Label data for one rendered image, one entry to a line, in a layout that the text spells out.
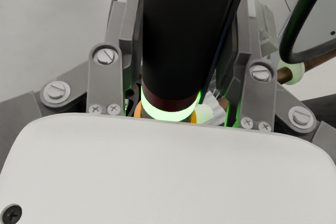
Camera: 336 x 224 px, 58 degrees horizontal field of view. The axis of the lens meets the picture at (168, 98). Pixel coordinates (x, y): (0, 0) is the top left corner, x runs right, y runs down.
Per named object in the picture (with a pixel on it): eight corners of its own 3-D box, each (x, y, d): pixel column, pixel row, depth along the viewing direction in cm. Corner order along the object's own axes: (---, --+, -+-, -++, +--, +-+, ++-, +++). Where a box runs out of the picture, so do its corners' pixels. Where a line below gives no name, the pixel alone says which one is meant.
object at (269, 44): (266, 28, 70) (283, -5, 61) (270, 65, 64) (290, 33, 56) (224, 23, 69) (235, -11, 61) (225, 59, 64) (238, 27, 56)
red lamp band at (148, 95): (179, 55, 19) (182, 42, 18) (210, 97, 17) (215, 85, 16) (130, 76, 18) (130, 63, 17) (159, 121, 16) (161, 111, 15)
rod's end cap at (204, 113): (200, 109, 26) (204, 98, 25) (213, 128, 26) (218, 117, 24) (180, 119, 26) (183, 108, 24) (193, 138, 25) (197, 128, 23)
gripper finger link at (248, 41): (215, 149, 13) (214, 31, 16) (290, 157, 13) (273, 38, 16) (236, 114, 10) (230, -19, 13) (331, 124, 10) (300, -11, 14)
